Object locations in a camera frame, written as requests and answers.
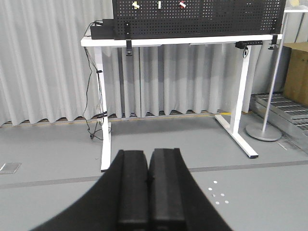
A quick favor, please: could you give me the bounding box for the grey pole stand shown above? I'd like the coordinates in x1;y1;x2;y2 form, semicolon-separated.
245;13;289;142

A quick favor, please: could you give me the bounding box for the yellow toggle switch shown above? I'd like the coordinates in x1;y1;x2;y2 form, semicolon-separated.
132;1;140;10

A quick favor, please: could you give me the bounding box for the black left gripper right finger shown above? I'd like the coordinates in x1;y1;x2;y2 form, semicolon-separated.
149;148;231;231

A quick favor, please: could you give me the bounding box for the black panel clamp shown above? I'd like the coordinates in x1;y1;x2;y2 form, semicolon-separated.
268;18;278;50
124;22;132;56

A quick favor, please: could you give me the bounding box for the grey pleated curtain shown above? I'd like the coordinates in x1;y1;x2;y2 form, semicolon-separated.
0;0;308;127

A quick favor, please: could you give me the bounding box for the black perforated pegboard panel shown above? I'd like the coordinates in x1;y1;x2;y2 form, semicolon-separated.
112;0;286;39

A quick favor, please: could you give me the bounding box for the right black panel clamp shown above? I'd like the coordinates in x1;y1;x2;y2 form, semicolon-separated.
268;18;278;50

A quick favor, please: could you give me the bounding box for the black hanging cable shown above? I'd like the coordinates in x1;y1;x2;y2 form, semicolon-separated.
83;21;109;141

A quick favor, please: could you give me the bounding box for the left black panel clamp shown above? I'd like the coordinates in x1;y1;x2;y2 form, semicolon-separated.
124;22;132;56

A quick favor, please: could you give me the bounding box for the black power box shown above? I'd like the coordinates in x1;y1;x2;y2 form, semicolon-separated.
90;19;115;39

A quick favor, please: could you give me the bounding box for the white standing desk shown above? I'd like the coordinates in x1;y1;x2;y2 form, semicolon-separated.
80;34;282;159

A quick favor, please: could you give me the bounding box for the black desk control box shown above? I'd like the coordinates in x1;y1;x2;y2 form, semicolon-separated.
235;40;263;58

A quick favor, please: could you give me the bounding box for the red toggle switch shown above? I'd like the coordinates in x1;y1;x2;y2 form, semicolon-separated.
179;0;186;9

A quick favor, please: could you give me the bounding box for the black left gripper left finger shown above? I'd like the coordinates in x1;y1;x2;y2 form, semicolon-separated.
34;150;148;231

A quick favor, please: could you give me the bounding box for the metal grating platform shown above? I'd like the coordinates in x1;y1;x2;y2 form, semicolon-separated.
249;92;308;151

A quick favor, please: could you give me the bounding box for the green white toggle switch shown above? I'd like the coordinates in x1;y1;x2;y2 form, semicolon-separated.
157;0;161;9

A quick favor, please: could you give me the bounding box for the brown cardboard box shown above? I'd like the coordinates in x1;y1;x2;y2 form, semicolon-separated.
283;42;308;107

